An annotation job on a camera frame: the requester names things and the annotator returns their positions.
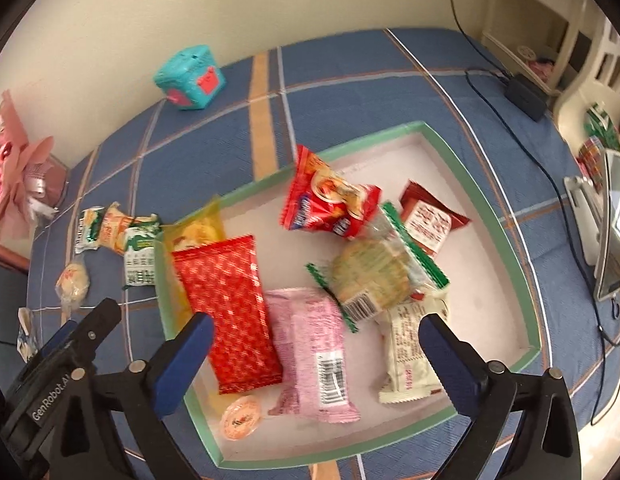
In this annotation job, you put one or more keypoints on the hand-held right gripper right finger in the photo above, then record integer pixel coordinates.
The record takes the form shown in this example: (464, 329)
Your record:
(445, 360)

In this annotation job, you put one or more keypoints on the red puffed snack bag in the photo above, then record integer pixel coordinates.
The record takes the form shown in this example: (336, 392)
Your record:
(330, 195)

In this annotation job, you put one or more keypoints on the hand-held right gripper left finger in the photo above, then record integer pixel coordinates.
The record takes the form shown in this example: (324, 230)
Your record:
(182, 365)

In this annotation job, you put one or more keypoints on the yellow bread packet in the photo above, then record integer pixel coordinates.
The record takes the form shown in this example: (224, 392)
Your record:
(200, 230)

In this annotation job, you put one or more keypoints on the red patterned snack packet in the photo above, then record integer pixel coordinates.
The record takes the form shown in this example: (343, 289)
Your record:
(225, 300)

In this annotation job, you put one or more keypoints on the dark grey cabinet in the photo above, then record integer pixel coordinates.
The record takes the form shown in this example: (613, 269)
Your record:
(5, 305)

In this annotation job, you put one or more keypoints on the reddish wooden post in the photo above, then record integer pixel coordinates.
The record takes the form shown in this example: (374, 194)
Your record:
(7, 256)

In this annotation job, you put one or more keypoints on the green red snack bags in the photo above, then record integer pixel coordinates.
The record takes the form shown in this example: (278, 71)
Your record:
(592, 155)

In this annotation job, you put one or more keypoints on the orange biscuit packet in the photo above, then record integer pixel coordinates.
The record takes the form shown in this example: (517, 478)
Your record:
(117, 227)

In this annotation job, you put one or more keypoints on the white snack packet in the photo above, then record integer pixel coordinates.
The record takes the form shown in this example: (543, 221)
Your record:
(405, 355)

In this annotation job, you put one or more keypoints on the dark red white-label packet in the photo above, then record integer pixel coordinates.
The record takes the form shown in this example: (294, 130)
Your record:
(430, 220)

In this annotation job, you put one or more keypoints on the blue plaid tablecloth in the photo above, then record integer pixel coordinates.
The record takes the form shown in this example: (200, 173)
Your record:
(340, 90)

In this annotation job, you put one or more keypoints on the white phone stand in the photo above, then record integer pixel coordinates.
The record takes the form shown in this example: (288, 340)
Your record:
(582, 210)

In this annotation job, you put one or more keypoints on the cream wooden shelf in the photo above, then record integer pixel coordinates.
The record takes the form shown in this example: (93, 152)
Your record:
(580, 10)

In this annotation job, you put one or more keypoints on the teal toy box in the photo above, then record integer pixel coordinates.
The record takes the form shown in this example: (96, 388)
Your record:
(190, 77)

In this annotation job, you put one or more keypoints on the green rimmed box tray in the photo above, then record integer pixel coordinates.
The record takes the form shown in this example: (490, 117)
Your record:
(490, 280)

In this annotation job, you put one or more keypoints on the green white cracker packet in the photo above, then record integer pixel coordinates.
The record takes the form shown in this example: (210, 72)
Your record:
(90, 230)

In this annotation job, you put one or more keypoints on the blue white crumpled packet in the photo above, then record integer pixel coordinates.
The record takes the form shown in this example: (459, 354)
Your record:
(26, 335)

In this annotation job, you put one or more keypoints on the green white tall packet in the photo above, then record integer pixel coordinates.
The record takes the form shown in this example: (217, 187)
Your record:
(140, 265)

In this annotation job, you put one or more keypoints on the round pastry clear packet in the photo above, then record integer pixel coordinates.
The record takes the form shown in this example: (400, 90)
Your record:
(375, 270)

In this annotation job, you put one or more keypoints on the black power adapter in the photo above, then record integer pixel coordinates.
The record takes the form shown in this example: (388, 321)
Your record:
(525, 95)

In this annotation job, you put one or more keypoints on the clear bun packet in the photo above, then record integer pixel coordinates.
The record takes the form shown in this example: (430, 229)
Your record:
(72, 282)

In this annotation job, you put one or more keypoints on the clear square vase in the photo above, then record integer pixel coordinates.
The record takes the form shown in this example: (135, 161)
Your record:
(52, 180)

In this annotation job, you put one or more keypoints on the pink snack packet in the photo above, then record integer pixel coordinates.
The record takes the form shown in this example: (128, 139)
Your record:
(310, 350)

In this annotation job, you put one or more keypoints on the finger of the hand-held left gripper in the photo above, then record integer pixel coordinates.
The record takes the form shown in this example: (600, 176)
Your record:
(57, 342)
(97, 327)

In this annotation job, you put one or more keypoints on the small pudding cup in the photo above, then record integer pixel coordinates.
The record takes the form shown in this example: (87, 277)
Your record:
(240, 417)

